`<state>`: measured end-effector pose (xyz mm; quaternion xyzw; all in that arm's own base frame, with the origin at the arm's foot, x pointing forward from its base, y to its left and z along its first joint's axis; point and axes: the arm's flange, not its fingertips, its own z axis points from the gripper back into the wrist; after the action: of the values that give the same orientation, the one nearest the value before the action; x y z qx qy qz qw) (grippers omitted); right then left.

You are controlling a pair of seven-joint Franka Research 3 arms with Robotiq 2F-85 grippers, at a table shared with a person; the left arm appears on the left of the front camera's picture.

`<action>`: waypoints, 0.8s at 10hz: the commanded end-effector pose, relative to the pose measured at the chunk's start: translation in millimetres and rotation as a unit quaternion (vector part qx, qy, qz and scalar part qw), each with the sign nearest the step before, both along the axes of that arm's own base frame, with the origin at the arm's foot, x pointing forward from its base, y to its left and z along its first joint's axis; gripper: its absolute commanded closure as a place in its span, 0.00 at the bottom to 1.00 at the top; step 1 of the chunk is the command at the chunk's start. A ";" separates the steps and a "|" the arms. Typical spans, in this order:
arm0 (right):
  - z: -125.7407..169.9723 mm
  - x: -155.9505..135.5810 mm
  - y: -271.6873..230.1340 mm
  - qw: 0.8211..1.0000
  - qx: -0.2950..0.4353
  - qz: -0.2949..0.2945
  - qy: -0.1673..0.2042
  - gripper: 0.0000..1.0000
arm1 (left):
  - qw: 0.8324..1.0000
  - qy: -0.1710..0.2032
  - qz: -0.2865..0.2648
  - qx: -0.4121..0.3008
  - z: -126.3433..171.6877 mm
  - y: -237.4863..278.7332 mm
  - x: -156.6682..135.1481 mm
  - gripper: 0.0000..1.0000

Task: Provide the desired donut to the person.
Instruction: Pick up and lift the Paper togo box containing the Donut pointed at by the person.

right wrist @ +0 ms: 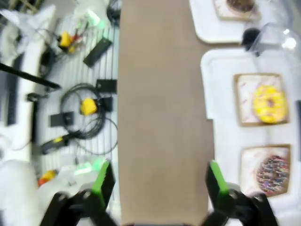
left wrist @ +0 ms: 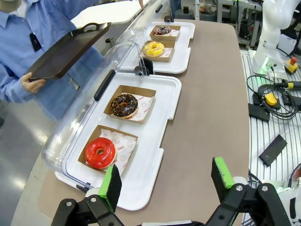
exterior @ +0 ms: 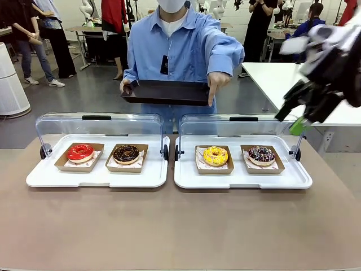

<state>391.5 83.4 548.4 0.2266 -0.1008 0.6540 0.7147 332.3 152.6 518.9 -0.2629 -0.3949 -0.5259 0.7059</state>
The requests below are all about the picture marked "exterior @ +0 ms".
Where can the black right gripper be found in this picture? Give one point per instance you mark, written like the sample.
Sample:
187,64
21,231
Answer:
335,82

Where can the yellow sprinkled donut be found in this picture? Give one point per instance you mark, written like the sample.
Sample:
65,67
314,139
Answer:
208,156

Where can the white printed paper liner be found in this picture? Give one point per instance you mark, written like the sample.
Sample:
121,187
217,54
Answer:
96,156
141,154
199,152
246,158

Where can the black serving tray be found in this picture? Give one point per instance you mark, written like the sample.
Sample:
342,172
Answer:
166,91

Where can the person's right forearm blue sleeve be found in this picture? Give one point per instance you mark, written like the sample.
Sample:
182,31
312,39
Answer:
131,70

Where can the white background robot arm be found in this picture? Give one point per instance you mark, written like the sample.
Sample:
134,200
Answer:
86,11
218,9

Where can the person's left forearm blue sleeve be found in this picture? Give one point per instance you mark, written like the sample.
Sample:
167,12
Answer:
229,60

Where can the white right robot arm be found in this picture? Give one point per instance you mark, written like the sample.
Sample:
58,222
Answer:
321,34

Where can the purple sprinkled donut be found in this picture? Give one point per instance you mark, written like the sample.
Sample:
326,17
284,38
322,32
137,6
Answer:
255,155

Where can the sprinkled chocolate donut in tray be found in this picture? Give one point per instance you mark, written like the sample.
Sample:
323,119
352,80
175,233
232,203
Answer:
248,168

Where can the seated person in blue jacket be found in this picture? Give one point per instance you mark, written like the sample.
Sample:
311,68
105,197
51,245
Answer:
303,29

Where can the person in blue shirt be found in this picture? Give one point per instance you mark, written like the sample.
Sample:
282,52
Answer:
180,48

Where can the chocolate donut in cardboard tray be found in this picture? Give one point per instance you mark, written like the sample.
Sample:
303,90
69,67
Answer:
111,168

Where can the red glazed donut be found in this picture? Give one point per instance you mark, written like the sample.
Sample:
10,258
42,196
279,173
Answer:
74,153

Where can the red donut in cardboard tray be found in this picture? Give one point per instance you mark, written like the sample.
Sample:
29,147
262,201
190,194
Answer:
60,165

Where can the person's left hand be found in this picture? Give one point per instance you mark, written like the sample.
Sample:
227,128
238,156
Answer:
217,83

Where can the person's right hand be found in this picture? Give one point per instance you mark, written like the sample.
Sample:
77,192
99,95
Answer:
124,85

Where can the white table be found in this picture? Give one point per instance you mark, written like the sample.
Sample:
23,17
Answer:
270,82

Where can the clear display lid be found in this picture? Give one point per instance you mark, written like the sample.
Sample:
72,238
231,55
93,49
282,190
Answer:
112,124
214,125

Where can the white display tray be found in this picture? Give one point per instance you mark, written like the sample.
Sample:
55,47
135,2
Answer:
96,179
239,180

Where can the bystander in black dress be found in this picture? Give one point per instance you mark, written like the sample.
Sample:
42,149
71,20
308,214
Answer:
259,28

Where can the bystander with red scarf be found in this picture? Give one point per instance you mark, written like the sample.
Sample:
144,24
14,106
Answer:
348,11

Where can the white face mask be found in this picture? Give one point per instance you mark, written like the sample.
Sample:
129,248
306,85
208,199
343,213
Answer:
170,5

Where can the bystander in red garment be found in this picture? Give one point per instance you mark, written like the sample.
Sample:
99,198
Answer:
111,14

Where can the grey background table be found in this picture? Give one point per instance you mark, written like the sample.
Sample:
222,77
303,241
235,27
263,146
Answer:
84,29

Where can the bystander in blue patterned top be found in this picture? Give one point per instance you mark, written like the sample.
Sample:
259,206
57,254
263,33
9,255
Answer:
60,42

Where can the white air purifier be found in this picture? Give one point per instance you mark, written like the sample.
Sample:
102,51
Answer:
11,90

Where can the bystander in black top jeans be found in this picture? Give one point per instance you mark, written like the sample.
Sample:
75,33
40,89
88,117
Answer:
22,22

